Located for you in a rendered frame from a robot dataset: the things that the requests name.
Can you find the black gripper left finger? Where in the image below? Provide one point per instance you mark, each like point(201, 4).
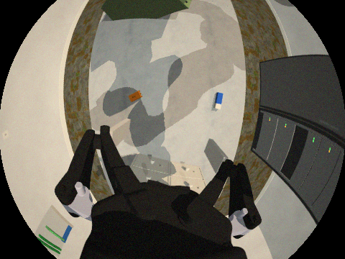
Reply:
point(73, 190)

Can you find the orange rectangular block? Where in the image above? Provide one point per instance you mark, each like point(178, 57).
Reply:
point(135, 96)

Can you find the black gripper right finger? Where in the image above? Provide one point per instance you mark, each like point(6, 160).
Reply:
point(243, 213)

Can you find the blue and white eraser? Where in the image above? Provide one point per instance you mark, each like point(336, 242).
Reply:
point(219, 97)

